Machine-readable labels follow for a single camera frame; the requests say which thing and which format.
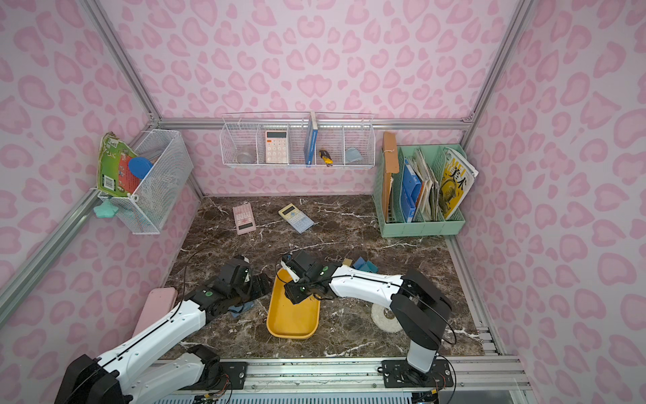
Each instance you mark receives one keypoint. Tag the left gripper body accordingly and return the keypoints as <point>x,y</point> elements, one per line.
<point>251,285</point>

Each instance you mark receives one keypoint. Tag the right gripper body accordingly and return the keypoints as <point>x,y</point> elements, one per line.
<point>296,285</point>

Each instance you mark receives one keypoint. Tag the yellow plastic storage box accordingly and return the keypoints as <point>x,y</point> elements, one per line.
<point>289,321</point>

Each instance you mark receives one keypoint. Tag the blue binder clip top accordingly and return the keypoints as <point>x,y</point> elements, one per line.
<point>359,263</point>

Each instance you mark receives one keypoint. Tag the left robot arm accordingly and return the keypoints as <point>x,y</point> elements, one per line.
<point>127,374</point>

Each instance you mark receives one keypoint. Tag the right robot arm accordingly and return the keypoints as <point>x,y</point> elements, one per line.
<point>419,306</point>

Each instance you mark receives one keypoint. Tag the blue notebook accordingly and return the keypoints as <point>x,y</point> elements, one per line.
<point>237,311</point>

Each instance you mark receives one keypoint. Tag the yellow blue calculator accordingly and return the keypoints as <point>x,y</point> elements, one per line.
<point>296,218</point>

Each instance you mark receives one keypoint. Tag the pink calculator on table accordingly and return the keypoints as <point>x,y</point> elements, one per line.
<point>244,218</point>

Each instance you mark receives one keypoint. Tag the white tape roll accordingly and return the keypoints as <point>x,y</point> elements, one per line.
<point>385,319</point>

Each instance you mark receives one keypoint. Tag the white mesh side basket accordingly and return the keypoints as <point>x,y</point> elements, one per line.
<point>146,211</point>

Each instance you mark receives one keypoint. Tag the yellow black small toy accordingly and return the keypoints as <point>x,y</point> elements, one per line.
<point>326,157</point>

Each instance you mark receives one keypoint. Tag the clear cup in basket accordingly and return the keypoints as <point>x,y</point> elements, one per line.
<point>246,155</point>

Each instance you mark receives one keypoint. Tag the blue cup in basket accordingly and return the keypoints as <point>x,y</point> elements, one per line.
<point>353,155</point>

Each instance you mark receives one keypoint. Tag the blue folder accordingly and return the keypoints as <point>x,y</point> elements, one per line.
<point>411,189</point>

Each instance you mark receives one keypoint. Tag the brown folder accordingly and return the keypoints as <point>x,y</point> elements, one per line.
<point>391,167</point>

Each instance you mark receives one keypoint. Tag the green desk file organizer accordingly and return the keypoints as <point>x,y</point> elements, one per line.
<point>428,220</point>

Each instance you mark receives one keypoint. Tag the white orange calculator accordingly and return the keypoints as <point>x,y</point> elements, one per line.
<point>276,147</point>

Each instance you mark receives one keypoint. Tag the mint star hook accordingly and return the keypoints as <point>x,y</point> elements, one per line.
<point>106,210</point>

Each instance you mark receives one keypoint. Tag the blue round disc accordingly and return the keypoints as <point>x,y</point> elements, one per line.
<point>140,167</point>

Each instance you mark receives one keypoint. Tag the green snack package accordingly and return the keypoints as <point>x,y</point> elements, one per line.
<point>114,176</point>

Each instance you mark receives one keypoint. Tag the yellow magazine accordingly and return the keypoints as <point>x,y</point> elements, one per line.
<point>457,178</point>

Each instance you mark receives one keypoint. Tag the white wire wall basket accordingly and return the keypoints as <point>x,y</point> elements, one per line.
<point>337,133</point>

